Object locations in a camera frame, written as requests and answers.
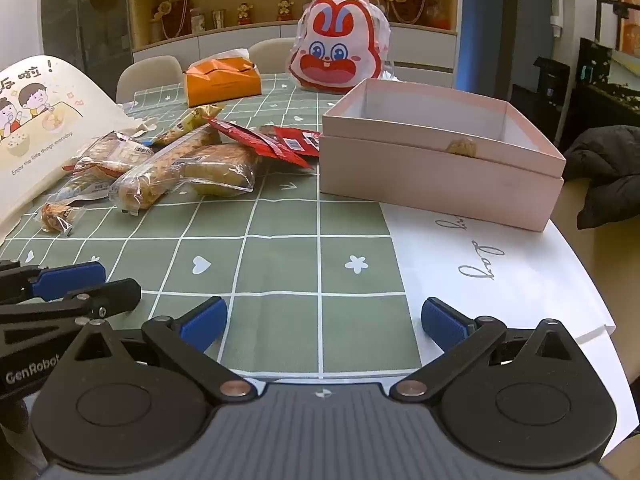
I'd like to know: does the glass fish tank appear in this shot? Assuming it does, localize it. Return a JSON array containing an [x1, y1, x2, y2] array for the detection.
[[577, 37, 640, 98]]

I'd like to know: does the orange tissue box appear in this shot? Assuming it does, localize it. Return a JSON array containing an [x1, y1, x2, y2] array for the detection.
[[182, 49, 262, 107]]

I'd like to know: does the pink cardboard box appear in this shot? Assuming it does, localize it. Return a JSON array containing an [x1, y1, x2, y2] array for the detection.
[[320, 78, 567, 232]]

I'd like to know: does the large red framed picture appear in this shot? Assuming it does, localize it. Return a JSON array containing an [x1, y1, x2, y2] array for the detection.
[[614, 0, 640, 52]]

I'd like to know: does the green checked tablecloth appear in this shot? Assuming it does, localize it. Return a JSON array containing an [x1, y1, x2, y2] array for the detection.
[[0, 72, 423, 376]]

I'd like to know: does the yellow green bar packet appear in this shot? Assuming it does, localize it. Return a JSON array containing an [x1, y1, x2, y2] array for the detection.
[[149, 104, 224, 147]]

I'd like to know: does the black floor appliance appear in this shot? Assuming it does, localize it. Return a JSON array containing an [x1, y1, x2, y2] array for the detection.
[[510, 56, 572, 150]]

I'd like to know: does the dark glass cabinet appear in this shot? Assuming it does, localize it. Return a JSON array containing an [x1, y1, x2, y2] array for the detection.
[[39, 0, 135, 106]]

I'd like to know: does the white wall intercom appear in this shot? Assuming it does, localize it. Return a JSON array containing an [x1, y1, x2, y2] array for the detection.
[[550, 0, 566, 39]]

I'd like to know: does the long red snack packet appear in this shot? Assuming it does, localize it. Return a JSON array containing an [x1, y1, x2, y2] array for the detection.
[[206, 116, 315, 170]]

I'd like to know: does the long floss bread packet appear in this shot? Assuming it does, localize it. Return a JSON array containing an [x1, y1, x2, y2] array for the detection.
[[109, 127, 223, 215]]

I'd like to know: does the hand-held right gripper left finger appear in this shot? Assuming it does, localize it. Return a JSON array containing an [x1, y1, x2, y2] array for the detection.
[[60, 296, 257, 402]]

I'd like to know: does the small brown snack packet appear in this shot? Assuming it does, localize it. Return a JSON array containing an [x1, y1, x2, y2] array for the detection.
[[39, 199, 87, 237]]

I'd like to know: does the white cartoon tote bag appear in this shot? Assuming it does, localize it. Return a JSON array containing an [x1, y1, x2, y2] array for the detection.
[[0, 55, 136, 246]]

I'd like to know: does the red packet white label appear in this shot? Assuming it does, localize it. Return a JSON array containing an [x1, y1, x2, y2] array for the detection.
[[272, 126, 322, 159]]

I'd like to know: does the red white rabbit bag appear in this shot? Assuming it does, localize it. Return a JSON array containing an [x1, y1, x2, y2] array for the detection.
[[287, 0, 393, 95]]

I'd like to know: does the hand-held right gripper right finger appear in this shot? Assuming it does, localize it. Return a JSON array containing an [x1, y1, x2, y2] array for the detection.
[[389, 297, 588, 402]]

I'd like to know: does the clear packet white label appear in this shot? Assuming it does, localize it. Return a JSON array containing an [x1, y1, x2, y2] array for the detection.
[[56, 172, 121, 202]]

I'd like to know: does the yellow bread packet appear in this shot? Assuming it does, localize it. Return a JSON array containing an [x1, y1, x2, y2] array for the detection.
[[180, 143, 262, 197]]

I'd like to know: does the gold figure red frame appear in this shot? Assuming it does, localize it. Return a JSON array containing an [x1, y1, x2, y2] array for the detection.
[[150, 0, 195, 39]]

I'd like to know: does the black jacket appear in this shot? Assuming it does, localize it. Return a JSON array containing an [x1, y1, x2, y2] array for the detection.
[[562, 125, 640, 231]]

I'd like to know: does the black tank lamp frame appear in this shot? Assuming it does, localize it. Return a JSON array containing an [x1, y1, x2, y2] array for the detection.
[[595, 0, 640, 53]]

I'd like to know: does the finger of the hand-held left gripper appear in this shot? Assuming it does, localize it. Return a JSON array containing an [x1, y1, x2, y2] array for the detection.
[[0, 278, 142, 358], [0, 259, 107, 306]]

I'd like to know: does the red ornament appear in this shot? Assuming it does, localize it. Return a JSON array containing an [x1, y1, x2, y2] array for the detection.
[[432, 0, 455, 28]]

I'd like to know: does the black tank stand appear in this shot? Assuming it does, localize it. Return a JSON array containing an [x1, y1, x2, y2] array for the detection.
[[570, 82, 640, 151]]

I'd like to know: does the round bread packet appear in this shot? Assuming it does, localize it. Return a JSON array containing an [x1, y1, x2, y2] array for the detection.
[[64, 131, 155, 177]]

